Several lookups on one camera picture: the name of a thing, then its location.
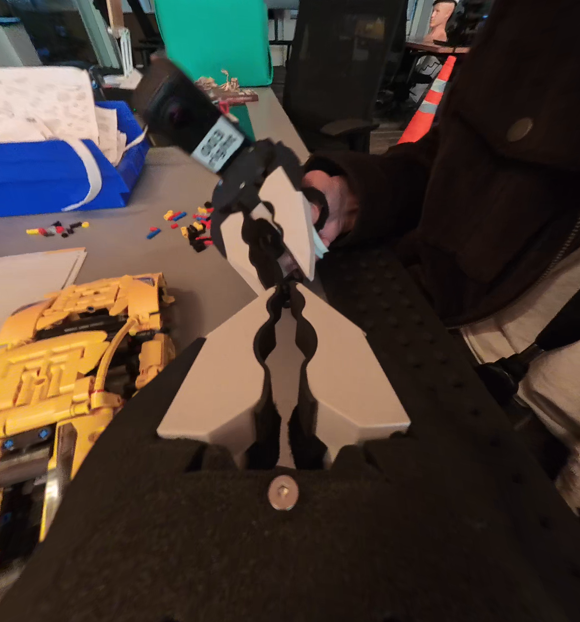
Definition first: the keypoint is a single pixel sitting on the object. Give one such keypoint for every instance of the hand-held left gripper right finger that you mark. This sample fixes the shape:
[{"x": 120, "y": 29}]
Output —
[{"x": 363, "y": 388}]

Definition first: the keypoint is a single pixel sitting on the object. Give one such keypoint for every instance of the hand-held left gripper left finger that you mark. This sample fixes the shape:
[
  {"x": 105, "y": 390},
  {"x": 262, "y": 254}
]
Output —
[{"x": 207, "y": 388}]

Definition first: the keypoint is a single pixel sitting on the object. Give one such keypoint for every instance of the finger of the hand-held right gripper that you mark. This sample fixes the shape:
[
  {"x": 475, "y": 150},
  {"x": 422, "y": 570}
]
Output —
[
  {"x": 292, "y": 214},
  {"x": 236, "y": 243}
]

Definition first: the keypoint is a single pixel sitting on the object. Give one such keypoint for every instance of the pile of red blue pins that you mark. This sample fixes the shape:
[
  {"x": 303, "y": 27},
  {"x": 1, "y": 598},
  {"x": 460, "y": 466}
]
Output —
[{"x": 195, "y": 228}]

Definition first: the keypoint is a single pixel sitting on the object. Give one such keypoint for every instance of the long black connector pin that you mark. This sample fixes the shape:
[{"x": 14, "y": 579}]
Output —
[{"x": 285, "y": 294}]

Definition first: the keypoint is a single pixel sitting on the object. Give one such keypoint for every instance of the yellow toy brick car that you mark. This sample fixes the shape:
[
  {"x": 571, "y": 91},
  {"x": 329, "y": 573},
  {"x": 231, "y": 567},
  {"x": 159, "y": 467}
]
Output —
[{"x": 42, "y": 359}]

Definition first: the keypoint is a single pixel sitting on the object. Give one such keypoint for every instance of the building instruction booklet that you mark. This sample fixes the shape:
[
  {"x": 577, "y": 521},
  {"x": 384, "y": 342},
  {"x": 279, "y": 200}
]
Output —
[{"x": 22, "y": 282}]

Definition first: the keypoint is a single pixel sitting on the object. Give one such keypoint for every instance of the person's right forearm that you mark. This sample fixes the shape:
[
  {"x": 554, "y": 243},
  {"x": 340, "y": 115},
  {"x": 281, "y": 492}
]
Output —
[{"x": 387, "y": 194}]

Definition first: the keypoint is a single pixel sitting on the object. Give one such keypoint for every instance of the person's right hand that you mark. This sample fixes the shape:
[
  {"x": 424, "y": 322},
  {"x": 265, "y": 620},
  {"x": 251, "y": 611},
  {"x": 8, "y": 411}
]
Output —
[{"x": 343, "y": 204}]

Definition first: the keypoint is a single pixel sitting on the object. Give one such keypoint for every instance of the wooden skeleton model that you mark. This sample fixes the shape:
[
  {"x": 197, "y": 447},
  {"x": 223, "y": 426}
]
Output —
[{"x": 227, "y": 87}]

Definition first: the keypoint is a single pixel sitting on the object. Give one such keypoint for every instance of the white document stand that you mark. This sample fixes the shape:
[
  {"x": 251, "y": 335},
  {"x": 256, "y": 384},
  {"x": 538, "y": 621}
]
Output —
[{"x": 124, "y": 43}]

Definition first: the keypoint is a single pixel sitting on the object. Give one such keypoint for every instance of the green container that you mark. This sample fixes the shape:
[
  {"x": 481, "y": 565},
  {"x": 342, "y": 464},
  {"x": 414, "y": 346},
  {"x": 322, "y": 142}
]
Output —
[{"x": 212, "y": 34}]

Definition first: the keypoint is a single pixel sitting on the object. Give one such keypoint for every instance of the long blue axle pin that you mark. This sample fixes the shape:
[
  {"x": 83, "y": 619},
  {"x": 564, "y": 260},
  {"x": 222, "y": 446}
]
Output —
[{"x": 153, "y": 233}]

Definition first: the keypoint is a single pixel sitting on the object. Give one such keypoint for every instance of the black mesh office chair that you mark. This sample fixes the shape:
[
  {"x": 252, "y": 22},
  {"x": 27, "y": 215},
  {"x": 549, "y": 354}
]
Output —
[{"x": 343, "y": 63}]

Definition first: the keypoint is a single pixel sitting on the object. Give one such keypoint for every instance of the cluster of red black pins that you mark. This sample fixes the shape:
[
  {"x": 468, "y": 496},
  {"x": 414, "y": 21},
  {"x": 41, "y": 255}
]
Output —
[{"x": 56, "y": 229}]

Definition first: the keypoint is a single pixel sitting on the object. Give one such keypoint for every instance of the orange traffic cone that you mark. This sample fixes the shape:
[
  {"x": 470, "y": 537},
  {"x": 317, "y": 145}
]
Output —
[{"x": 428, "y": 102}]

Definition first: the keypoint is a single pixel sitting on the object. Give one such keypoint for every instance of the white shirt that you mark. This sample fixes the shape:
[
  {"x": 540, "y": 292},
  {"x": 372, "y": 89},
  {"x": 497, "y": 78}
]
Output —
[{"x": 572, "y": 388}]

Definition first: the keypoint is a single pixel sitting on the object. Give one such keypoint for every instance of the mannequin head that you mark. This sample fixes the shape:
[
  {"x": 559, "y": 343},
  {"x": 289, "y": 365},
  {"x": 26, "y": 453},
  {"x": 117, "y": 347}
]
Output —
[{"x": 440, "y": 22}]

